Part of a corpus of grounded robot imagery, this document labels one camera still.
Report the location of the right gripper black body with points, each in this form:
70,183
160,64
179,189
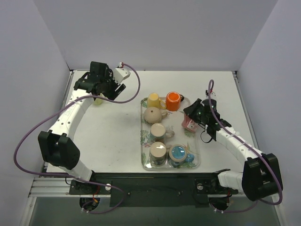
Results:
193,112

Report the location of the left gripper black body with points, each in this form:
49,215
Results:
111,92

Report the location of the pink floral mug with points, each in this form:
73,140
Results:
189,124

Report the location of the light green octagonal mug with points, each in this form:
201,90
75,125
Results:
98,101

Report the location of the orange mug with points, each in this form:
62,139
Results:
173,101

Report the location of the yellow mug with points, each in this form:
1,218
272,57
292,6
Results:
154,100

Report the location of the round beige mug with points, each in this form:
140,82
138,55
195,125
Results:
154,115

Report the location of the cream leaf pattern mug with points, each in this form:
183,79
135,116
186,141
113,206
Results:
159,133

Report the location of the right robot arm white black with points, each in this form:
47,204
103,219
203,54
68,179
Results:
261,175

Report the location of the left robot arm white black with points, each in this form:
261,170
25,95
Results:
56,145

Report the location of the blue glazed mug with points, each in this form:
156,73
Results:
179,155

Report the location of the cream floral mug front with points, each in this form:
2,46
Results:
158,153

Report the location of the floral plastic tray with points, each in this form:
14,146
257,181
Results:
182,137

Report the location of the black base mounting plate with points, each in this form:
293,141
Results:
154,189

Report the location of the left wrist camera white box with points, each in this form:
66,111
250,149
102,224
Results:
120,74

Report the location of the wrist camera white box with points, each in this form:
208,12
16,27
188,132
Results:
120,74
212,96

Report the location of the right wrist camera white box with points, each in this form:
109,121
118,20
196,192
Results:
212,96

